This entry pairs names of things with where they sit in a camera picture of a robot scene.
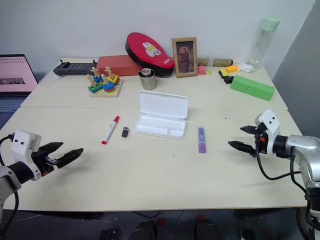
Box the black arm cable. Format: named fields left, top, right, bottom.
left=0, top=134, right=20, bottom=237
left=255, top=146, right=309, bottom=201

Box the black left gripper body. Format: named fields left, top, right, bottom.
left=31, top=150, right=58, bottom=177

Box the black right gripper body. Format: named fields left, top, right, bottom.
left=254, top=122, right=269, bottom=158

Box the open laptop pink screen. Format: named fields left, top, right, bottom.
left=0, top=53, right=39, bottom=119

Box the colourful wooden stacking toy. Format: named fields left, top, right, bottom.
left=86, top=65, right=125, bottom=99

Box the white crumpled paper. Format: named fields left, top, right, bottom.
left=238, top=62, right=255, bottom=74

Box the green long box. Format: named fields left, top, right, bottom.
left=229, top=74, right=276, bottom=102

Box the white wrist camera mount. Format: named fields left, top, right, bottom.
left=254, top=108, right=281, bottom=156
left=10, top=130, right=42, bottom=182

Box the dark rounded shape under table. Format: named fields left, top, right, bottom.
left=193, top=216, right=222, bottom=240
left=128, top=219, right=157, bottom=240

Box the red brick block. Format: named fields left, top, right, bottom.
left=95, top=54, right=144, bottom=77

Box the red white marker pen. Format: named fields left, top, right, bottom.
left=100, top=115, right=121, bottom=146

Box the purple pen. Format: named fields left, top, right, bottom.
left=197, top=126, right=208, bottom=154

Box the clear bottle green lid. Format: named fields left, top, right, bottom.
left=247, top=16, right=281, bottom=74

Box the steel cup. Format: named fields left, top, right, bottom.
left=138, top=68, right=159, bottom=91

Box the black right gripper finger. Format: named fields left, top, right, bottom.
left=227, top=140, right=257, bottom=157
left=239, top=125, right=259, bottom=136

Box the black handheld controller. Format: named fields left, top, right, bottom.
left=52, top=58, right=100, bottom=77

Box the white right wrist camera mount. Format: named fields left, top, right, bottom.
left=254, top=108, right=281, bottom=156

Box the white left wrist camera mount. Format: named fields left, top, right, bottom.
left=10, top=130, right=42, bottom=182

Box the brown wooden stick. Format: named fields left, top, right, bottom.
left=197, top=57, right=234, bottom=67

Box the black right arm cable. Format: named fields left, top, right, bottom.
left=255, top=146, right=309, bottom=201

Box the wooden framed portrait picture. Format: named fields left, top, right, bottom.
left=171, top=36, right=200, bottom=79

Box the white plastic case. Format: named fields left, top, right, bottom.
left=131, top=90, right=190, bottom=141

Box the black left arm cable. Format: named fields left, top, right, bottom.
left=0, top=134, right=20, bottom=237

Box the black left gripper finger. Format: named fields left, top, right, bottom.
left=39, top=141, right=65, bottom=155
left=55, top=147, right=85, bottom=169

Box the clear plastic tube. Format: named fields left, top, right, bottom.
left=206, top=50, right=216, bottom=71

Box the red pad rabbit print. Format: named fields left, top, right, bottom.
left=124, top=31, right=175, bottom=79

